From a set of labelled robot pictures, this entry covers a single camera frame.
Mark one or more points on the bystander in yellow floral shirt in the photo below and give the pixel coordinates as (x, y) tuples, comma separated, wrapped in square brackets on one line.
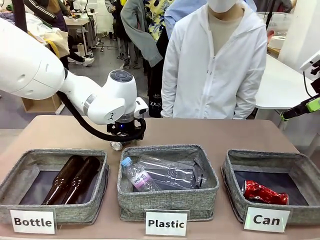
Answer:
[(160, 15)]

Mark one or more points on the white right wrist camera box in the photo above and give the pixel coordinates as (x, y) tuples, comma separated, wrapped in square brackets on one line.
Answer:
[(310, 61)]

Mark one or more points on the silver can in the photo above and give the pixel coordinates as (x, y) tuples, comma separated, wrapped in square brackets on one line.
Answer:
[(116, 145)]

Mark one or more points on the bystander in grey hoodie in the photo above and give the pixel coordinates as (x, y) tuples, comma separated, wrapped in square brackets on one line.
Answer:
[(140, 37)]

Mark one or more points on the person's right forearm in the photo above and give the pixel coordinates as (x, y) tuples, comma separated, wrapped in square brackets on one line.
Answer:
[(168, 95)]

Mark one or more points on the white paper roll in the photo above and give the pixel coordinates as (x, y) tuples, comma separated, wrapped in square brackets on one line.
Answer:
[(278, 42)]

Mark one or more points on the cream tote bag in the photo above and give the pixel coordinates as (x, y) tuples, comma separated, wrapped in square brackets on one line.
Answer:
[(58, 41)]

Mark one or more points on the light wooden desk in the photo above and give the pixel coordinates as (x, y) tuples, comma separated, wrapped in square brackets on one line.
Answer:
[(80, 25)]

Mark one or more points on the open wooden box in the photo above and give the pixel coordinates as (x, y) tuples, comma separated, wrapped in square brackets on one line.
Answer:
[(37, 105)]

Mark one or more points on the grey fabric basket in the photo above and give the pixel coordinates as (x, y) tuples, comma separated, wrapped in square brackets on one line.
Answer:
[(170, 200), (75, 212), (235, 200)]

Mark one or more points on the white round table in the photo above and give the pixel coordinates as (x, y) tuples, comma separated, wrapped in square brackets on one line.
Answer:
[(280, 85)]

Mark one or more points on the white Can label sign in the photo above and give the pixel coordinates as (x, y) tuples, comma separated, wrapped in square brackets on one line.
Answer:
[(267, 220)]

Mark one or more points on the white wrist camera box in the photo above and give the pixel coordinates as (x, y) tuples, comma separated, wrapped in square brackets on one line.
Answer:
[(141, 106), (310, 61)]

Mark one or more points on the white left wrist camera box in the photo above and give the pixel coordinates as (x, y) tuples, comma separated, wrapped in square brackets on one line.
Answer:
[(141, 106)]

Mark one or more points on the person in white jacket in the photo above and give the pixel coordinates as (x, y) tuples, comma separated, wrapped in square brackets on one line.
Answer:
[(200, 75)]

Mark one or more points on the brown glass bottle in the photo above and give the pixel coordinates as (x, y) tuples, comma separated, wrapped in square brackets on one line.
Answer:
[(62, 180), (82, 177)]

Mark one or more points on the small plastic bottle pink label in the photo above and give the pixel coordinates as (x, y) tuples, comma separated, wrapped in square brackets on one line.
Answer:
[(140, 178)]

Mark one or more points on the white Plastic label sign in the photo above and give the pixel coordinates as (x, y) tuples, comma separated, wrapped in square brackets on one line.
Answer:
[(166, 223)]

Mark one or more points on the large clear plastic bottle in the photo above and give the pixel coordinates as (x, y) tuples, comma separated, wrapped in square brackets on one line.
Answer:
[(175, 172)]

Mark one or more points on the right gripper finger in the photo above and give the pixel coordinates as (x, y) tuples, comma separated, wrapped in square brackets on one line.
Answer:
[(295, 112), (314, 105)]

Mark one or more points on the clear plastic tub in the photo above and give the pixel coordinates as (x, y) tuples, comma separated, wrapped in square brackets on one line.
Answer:
[(281, 22)]

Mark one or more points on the person's left forearm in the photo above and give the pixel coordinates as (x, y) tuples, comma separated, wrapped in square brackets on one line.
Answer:
[(246, 105)]

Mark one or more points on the white Bottle label sign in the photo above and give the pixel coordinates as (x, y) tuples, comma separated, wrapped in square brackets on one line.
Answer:
[(32, 221)]

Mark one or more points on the crushed red can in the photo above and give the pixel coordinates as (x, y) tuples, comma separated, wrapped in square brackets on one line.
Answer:
[(265, 193)]

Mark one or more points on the bystander in dark striped jacket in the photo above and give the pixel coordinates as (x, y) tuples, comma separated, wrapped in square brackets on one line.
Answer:
[(42, 10)]

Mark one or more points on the bystander in dark clothes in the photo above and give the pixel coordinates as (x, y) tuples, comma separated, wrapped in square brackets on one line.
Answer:
[(111, 15)]

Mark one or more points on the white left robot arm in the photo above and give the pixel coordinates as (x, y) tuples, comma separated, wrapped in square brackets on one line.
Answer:
[(30, 67)]

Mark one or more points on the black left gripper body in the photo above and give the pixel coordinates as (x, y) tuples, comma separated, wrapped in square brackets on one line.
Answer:
[(122, 128)]

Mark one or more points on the white face mask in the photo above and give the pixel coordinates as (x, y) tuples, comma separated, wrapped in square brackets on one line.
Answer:
[(223, 5)]

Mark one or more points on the bystander in blue shirt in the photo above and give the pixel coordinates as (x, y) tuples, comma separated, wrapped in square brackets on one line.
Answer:
[(180, 12)]

